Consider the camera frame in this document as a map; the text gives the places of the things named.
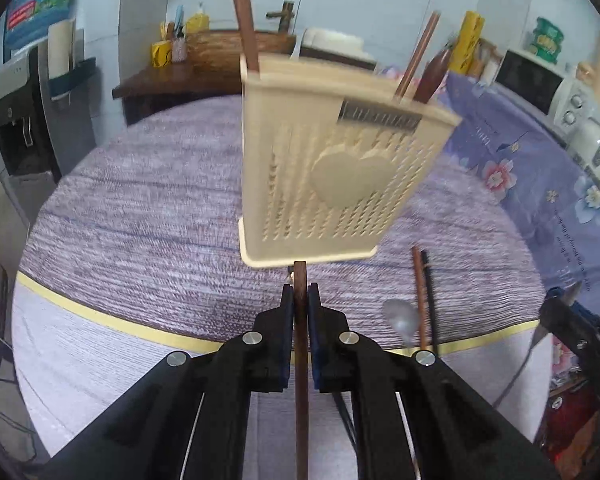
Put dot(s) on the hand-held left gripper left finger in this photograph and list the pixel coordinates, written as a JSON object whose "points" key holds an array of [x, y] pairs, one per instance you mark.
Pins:
{"points": [[286, 320]]}

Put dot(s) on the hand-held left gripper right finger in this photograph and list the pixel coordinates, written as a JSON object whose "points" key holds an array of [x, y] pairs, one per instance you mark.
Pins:
{"points": [[314, 320]]}

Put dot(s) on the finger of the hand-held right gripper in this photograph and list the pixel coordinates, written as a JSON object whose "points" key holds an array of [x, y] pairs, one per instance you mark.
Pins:
{"points": [[565, 317]]}

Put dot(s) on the metal spoon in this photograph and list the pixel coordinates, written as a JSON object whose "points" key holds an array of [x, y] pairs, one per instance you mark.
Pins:
{"points": [[402, 317]]}

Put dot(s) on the dark chopstick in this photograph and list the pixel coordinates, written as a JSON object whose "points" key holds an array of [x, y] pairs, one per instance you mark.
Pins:
{"points": [[431, 305]]}

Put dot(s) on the cream plastic utensil holder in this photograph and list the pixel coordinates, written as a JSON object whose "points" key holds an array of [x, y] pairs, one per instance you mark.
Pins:
{"points": [[300, 160]]}

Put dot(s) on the purple floral cloth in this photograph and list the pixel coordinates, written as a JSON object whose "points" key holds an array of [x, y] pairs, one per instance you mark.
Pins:
{"points": [[520, 195]]}

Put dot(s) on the white thermos kettle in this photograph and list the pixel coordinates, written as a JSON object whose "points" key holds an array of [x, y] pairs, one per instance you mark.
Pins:
{"points": [[592, 142]]}

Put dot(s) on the white microwave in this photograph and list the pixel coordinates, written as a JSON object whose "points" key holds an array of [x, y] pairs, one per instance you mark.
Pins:
{"points": [[530, 77]]}

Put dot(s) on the small yellow jar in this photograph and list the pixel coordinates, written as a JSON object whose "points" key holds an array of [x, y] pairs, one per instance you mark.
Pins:
{"points": [[585, 71]]}

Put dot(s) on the wooden counter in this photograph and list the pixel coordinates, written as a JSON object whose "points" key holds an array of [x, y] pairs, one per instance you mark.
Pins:
{"points": [[170, 85]]}

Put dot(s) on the glass jar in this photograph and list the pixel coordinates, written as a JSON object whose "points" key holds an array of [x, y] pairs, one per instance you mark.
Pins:
{"points": [[487, 60]]}

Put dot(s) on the woven basket sink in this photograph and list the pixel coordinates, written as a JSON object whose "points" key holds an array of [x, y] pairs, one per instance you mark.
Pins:
{"points": [[220, 50]]}

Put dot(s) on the stack of green noodle bowls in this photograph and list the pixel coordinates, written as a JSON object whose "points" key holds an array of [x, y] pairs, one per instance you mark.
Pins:
{"points": [[547, 40]]}

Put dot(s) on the brown pot with white lid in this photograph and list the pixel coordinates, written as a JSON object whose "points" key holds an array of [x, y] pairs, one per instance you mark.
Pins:
{"points": [[335, 40]]}

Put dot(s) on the patterned utensil cup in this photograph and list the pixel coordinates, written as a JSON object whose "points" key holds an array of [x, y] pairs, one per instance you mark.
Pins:
{"points": [[180, 51]]}

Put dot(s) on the yellow plastic roll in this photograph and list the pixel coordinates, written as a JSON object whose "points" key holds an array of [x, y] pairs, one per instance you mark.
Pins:
{"points": [[469, 42]]}

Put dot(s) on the yellow mug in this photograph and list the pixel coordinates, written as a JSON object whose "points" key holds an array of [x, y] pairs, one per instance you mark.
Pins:
{"points": [[162, 55]]}

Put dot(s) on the bronze faucet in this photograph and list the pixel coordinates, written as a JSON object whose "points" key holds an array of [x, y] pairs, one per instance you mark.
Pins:
{"points": [[285, 17]]}

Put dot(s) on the yellow soap pump bottle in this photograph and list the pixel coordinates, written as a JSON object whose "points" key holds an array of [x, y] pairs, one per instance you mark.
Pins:
{"points": [[198, 24]]}

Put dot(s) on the green cup holder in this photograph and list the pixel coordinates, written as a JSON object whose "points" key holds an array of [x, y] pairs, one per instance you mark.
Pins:
{"points": [[83, 78]]}

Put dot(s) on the water dispenser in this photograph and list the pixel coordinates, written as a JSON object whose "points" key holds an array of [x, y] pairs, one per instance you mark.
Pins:
{"points": [[15, 130]]}

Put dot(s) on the cream paper cup stack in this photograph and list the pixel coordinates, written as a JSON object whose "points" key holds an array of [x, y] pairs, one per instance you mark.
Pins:
{"points": [[60, 50]]}

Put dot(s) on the blue water bottle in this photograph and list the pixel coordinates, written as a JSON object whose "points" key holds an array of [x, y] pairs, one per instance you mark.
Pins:
{"points": [[40, 5]]}

